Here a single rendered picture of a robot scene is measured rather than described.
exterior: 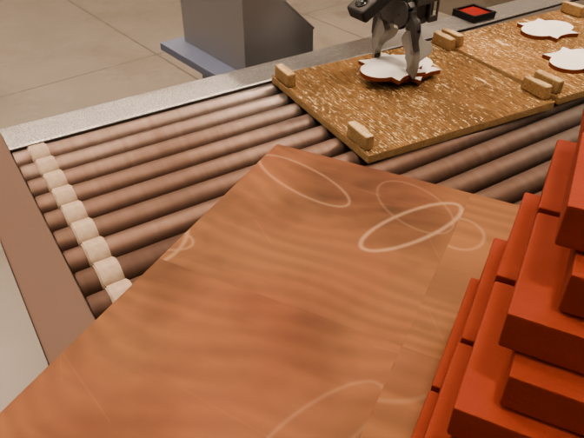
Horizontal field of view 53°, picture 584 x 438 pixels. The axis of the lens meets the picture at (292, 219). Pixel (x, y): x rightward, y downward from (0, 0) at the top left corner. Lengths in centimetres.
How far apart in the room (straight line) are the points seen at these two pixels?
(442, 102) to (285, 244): 61
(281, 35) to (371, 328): 99
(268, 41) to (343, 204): 79
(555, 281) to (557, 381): 4
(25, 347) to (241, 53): 116
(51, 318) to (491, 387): 51
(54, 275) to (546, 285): 58
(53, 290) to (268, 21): 85
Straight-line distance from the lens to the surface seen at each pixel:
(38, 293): 74
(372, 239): 61
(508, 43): 146
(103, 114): 116
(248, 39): 136
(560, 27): 157
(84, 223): 87
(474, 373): 30
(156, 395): 49
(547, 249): 31
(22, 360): 201
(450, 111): 111
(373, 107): 110
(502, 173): 100
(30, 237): 82
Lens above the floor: 142
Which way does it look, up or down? 37 degrees down
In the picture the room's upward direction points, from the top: straight up
